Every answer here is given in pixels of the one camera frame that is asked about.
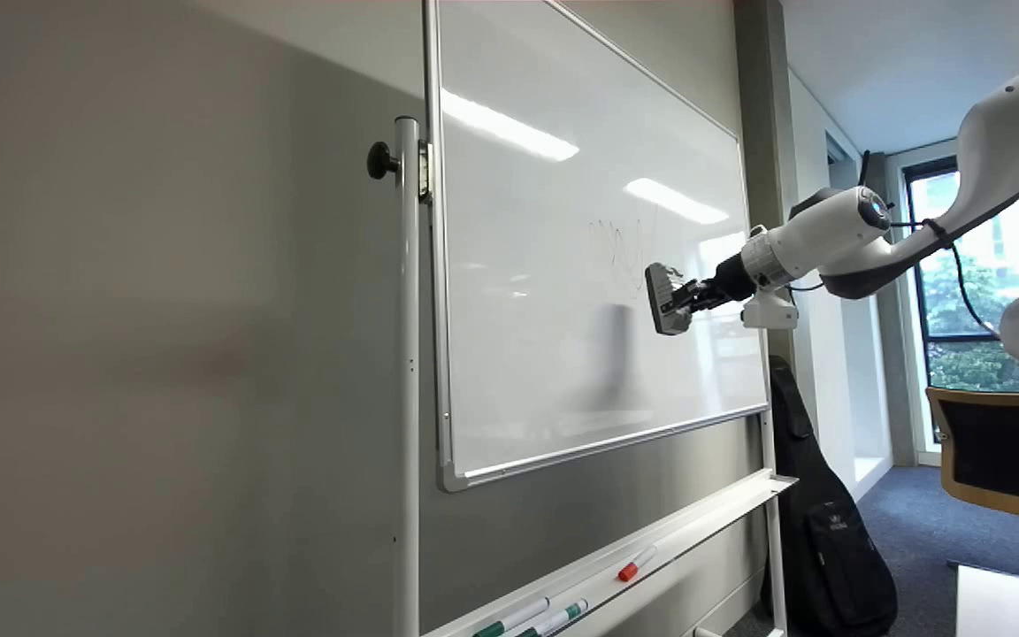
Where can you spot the large whiteboard panel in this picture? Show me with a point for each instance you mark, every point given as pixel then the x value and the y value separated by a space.
pixel 558 258

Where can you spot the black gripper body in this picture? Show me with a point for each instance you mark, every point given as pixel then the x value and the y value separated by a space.
pixel 730 282

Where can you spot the black stand knob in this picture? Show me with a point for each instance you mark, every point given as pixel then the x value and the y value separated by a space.
pixel 382 161

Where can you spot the red capped marker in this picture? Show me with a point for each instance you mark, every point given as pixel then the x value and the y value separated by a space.
pixel 627 570

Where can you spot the grey whiteboard eraser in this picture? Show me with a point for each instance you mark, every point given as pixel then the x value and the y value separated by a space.
pixel 664 300

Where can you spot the black framed window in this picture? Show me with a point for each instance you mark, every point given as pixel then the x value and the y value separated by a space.
pixel 971 320

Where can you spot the green capped marker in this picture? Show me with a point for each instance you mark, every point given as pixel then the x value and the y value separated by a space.
pixel 510 616
pixel 564 615

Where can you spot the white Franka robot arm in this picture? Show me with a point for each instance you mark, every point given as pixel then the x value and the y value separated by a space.
pixel 887 236

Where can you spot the white table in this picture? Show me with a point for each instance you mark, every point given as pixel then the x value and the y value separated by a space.
pixel 1010 604

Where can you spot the white marker tray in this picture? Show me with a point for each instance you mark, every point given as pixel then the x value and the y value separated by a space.
pixel 654 559

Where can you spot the wooden chair with black back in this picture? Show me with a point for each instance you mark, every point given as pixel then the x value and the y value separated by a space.
pixel 1006 453

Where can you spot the black soft bag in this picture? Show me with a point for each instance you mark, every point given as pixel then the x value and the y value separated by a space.
pixel 833 532

